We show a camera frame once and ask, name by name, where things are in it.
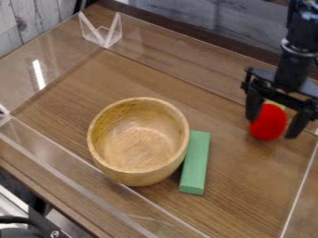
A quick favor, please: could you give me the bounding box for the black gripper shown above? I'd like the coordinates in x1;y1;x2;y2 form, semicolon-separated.
240;67;318;139

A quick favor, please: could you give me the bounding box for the red plush fruit green stem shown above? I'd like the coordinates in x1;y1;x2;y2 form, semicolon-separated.
250;100;287;140

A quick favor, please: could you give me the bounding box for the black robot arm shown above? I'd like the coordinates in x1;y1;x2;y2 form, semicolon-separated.
240;0;318;139

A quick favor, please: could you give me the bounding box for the green rectangular block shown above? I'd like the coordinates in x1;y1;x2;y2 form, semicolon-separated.
179;130;211;195

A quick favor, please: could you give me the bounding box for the wooden bowl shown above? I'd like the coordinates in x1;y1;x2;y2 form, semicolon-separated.
87;97;190;186

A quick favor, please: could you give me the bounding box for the clear acrylic tray wall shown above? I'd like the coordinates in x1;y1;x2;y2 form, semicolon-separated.
0;7;318;238

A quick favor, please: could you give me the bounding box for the clear acrylic corner bracket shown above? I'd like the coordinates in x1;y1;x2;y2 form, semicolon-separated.
79;12;123;48

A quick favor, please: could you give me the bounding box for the black metal stand bracket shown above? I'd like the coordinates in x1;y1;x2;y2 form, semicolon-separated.
27;207;72;238

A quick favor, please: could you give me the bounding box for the black cable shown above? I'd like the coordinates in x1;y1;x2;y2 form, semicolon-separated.
0;215;32;227

